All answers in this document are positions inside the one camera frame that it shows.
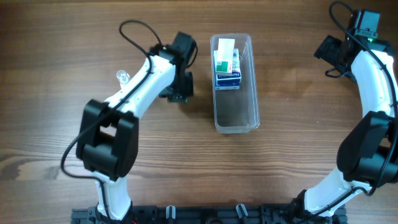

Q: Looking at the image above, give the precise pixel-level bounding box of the green Zam-Buk box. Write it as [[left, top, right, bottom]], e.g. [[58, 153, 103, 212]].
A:
[[167, 95, 188, 104]]

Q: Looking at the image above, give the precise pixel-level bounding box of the blue lozenge box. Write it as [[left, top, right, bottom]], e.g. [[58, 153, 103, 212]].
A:
[[215, 82, 240, 90]]

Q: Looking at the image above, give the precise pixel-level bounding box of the white green medicine box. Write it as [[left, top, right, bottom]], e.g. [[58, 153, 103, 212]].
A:
[[216, 39, 235, 75]]

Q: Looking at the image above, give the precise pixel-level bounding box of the white Hansaplast plaster box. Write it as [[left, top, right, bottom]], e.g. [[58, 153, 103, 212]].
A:
[[215, 49, 241, 85]]

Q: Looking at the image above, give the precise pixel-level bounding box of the white spray bottle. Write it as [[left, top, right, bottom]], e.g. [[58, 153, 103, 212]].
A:
[[116, 70, 131, 88]]

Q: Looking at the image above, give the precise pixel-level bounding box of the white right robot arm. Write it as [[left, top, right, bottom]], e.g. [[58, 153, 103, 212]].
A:
[[290, 9, 397, 222]]

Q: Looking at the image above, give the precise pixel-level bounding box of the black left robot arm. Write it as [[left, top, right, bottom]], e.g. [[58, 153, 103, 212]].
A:
[[75, 32, 197, 223]]

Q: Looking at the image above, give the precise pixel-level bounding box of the clear plastic container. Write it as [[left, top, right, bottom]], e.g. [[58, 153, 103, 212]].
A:
[[210, 34, 260, 134]]

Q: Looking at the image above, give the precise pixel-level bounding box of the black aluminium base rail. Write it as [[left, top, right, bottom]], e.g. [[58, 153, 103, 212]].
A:
[[70, 204, 348, 224]]

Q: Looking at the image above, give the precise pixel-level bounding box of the black right camera cable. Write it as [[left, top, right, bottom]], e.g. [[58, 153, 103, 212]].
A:
[[304, 1, 398, 223]]

